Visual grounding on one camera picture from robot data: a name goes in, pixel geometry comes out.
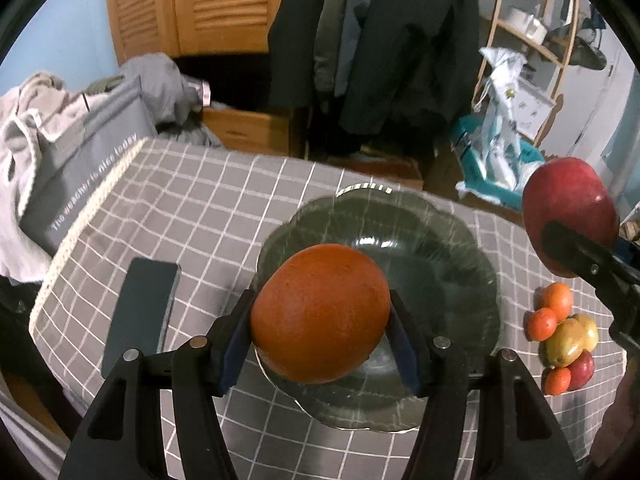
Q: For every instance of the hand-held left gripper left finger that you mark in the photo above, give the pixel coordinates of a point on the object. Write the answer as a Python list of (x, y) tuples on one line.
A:
[(235, 350)]

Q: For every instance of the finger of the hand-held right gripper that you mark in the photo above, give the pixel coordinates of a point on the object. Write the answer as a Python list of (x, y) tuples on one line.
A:
[(595, 265), (630, 250)]

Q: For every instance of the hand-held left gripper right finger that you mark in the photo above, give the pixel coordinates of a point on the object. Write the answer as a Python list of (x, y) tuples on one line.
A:
[(407, 355)]

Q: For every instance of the yellow pear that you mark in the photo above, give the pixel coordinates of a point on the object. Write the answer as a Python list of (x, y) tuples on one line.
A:
[(590, 332)]

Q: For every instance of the large red apple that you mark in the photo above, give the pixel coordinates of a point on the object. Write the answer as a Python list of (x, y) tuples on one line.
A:
[(565, 195)]

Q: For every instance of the scalloped glass plate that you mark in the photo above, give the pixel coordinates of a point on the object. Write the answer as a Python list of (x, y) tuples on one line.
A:
[(430, 270)]

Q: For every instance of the large orange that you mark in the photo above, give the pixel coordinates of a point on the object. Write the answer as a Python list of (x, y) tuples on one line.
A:
[(320, 310)]

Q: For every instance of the small tangerine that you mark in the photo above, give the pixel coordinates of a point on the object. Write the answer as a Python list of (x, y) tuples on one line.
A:
[(556, 381), (541, 323), (556, 301)]

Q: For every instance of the dark smartphone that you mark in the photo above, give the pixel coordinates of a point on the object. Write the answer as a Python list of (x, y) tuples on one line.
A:
[(140, 310)]

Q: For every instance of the small red apple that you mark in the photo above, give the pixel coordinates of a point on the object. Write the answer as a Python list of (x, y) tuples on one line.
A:
[(581, 370)]

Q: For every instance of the grey checked tablecloth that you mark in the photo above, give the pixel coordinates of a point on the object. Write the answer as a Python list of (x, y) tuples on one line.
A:
[(200, 210)]

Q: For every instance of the teal cardboard box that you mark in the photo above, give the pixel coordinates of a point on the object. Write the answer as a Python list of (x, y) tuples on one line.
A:
[(470, 155)]

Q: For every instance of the white printed cardboard box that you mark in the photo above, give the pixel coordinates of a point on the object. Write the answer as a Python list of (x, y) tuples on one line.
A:
[(535, 107)]

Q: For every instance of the white printed plastic bag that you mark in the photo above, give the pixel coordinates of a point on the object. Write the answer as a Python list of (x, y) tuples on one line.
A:
[(502, 110)]

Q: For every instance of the dark cloth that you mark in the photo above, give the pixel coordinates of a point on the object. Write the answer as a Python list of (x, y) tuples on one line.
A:
[(20, 315)]

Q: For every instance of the wooden drawer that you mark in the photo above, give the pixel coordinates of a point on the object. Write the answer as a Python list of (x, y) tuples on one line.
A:
[(250, 130)]

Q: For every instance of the wooden shelf rack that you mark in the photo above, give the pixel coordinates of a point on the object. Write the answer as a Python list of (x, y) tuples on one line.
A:
[(570, 35)]

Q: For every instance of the grey fabric storage box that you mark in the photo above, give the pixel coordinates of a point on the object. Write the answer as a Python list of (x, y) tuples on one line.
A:
[(90, 160)]

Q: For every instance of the white pot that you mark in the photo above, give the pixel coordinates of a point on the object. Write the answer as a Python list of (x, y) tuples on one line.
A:
[(525, 22)]

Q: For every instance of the grey jacket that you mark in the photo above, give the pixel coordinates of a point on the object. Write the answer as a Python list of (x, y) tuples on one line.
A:
[(160, 85)]

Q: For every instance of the black hanging coat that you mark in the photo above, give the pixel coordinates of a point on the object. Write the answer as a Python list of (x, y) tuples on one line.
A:
[(415, 50)]

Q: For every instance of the beige clothes pile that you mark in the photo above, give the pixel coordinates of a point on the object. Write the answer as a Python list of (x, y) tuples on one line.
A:
[(20, 130)]

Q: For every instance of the black hanging jacket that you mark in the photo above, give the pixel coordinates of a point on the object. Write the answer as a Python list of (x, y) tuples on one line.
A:
[(295, 35)]

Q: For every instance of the olive hanging garment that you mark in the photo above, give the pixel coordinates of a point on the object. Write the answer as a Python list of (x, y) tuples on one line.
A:
[(327, 35)]

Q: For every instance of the grey-blue hanging garment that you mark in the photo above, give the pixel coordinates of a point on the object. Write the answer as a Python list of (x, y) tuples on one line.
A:
[(352, 30)]

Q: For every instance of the wooden louvred wardrobe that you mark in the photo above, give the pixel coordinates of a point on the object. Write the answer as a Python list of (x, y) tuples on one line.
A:
[(200, 5)]

